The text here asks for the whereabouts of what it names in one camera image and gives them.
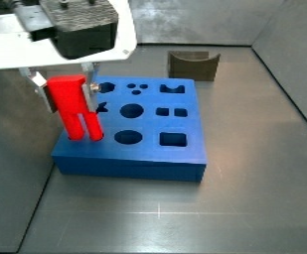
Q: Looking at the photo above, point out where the white flat gripper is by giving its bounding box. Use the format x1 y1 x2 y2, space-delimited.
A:
0 0 137 113

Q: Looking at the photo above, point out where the red two-pronged square-circle object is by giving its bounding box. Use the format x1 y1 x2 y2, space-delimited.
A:
48 74 104 141

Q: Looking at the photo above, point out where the dark grey curved fixture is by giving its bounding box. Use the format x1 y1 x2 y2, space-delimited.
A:
168 51 222 81

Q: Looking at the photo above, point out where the blue foam shape-sorter block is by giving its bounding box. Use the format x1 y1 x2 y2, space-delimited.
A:
53 76 208 182

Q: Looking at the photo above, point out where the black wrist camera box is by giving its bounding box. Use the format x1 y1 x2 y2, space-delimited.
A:
0 0 120 61

